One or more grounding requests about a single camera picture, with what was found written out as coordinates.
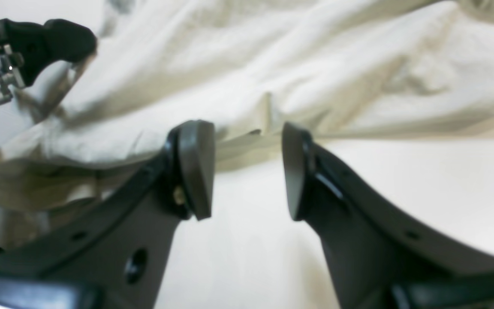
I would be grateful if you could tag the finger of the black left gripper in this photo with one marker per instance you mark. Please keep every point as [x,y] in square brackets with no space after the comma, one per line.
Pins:
[27,49]

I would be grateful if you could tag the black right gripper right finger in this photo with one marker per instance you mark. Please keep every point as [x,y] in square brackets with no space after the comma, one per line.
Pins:
[378,256]

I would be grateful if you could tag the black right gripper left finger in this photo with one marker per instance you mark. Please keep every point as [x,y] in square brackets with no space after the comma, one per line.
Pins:
[115,256]

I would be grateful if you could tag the beige t-shirt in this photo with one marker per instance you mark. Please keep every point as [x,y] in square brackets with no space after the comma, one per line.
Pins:
[343,68]

